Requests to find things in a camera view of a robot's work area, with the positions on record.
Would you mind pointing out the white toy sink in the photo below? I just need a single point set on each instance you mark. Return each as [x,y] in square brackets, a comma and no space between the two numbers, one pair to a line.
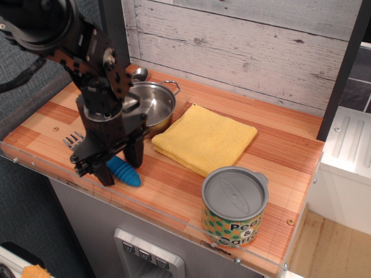
[340,190]

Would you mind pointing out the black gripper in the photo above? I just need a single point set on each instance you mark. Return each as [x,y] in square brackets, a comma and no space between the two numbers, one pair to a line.
[107,137]

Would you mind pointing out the blue handled fork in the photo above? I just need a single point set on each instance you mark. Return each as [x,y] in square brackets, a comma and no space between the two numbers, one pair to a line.
[121,169]

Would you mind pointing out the dark left post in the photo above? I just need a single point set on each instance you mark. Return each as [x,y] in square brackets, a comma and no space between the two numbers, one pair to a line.
[113,23]

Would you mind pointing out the peas and carrots can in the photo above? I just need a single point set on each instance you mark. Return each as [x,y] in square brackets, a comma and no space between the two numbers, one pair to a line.
[234,200]

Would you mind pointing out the dark right post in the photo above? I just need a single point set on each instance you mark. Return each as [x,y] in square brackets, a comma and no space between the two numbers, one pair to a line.
[350,55]

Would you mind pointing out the yellow folded cloth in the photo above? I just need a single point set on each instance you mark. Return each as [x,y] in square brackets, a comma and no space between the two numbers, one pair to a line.
[204,141]

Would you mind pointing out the grey dispenser panel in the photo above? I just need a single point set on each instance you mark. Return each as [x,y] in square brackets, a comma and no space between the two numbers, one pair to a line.
[141,258]

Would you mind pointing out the dark post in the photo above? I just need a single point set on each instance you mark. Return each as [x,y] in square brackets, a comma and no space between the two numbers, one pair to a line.
[113,23]
[350,55]

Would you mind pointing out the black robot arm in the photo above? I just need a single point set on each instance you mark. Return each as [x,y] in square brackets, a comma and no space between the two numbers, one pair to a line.
[56,31]

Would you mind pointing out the stainless steel pot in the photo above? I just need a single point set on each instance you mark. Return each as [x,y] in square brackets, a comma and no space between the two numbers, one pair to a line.
[156,100]

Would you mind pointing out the orange black object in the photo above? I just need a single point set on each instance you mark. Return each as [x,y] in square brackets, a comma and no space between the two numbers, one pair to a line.
[18,262]

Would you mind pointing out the red handled spoon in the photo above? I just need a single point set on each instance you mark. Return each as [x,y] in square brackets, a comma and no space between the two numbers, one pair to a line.
[140,75]

